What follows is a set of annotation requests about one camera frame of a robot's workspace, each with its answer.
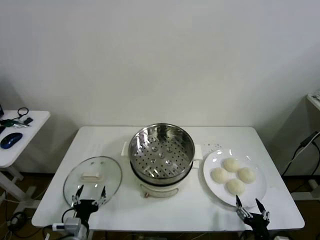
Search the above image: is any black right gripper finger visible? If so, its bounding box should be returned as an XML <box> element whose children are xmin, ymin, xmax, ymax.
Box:
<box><xmin>236</xmin><ymin>194</ymin><xmax>251</xmax><ymax>220</ymax></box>
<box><xmin>255</xmin><ymin>198</ymin><xmax>271</xmax><ymax>222</ymax></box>

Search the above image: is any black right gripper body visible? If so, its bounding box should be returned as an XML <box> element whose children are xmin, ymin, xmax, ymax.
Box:
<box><xmin>244</xmin><ymin>212</ymin><xmax>271</xmax><ymax>240</ymax></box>

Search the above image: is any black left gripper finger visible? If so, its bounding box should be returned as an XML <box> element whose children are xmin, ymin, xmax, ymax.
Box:
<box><xmin>93</xmin><ymin>185</ymin><xmax>107</xmax><ymax>206</ymax></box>
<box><xmin>71</xmin><ymin>184</ymin><xmax>84</xmax><ymax>206</ymax></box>

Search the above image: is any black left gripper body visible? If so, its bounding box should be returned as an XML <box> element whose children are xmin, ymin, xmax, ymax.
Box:
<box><xmin>74</xmin><ymin>199</ymin><xmax>99</xmax><ymax>222</ymax></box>

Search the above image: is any white steamed baozi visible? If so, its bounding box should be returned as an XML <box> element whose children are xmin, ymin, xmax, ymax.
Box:
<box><xmin>237</xmin><ymin>167</ymin><xmax>257</xmax><ymax>183</ymax></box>
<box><xmin>211</xmin><ymin>167</ymin><xmax>229</xmax><ymax>183</ymax></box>
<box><xmin>226</xmin><ymin>178</ymin><xmax>246</xmax><ymax>196</ymax></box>
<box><xmin>223</xmin><ymin>157</ymin><xmax>241</xmax><ymax>173</ymax></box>

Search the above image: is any glass lid with cream handle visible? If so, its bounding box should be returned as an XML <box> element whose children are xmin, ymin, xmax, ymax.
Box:
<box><xmin>62</xmin><ymin>156</ymin><xmax>123</xmax><ymax>208</ymax></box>

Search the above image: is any perforated steel steamer basket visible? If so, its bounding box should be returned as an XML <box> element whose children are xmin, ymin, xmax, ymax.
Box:
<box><xmin>128</xmin><ymin>122</ymin><xmax>195</xmax><ymax>181</ymax></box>

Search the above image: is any white round plate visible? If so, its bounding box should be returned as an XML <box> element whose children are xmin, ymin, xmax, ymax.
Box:
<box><xmin>202</xmin><ymin>148</ymin><xmax>267</xmax><ymax>208</ymax></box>

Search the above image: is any white stand base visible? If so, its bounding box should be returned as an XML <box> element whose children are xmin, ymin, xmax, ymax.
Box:
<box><xmin>291</xmin><ymin>178</ymin><xmax>320</xmax><ymax>201</ymax></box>

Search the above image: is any cream electric cooker pot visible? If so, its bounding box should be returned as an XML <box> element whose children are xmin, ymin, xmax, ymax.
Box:
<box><xmin>121</xmin><ymin>141</ymin><xmax>203</xmax><ymax>199</ymax></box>

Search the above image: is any black floor power adapter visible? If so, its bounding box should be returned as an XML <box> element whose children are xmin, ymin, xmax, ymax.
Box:
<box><xmin>9</xmin><ymin>211</ymin><xmax>26</xmax><ymax>225</ymax></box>

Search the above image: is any white side table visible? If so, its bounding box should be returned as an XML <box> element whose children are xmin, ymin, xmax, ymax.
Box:
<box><xmin>0</xmin><ymin>109</ymin><xmax>51</xmax><ymax>209</ymax></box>

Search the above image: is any blue computer mouse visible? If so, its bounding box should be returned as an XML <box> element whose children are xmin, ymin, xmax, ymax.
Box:
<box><xmin>0</xmin><ymin>132</ymin><xmax>23</xmax><ymax>149</ymax></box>

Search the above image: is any white shelf with clutter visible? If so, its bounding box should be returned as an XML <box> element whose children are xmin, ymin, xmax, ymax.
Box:
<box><xmin>306</xmin><ymin>91</ymin><xmax>320</xmax><ymax>111</ymax></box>

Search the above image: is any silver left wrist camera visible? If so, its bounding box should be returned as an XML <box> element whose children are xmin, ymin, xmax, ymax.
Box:
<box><xmin>64</xmin><ymin>217</ymin><xmax>82</xmax><ymax>232</ymax></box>

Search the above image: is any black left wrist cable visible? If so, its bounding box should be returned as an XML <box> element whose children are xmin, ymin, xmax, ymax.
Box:
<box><xmin>41</xmin><ymin>208</ymin><xmax>77</xmax><ymax>240</ymax></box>

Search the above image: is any black cable with adapter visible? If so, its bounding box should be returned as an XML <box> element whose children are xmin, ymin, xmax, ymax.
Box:
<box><xmin>281</xmin><ymin>131</ymin><xmax>320</xmax><ymax>177</ymax></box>

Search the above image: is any black cord loop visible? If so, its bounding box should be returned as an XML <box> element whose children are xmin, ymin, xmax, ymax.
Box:
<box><xmin>16</xmin><ymin>107</ymin><xmax>30</xmax><ymax>119</ymax></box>

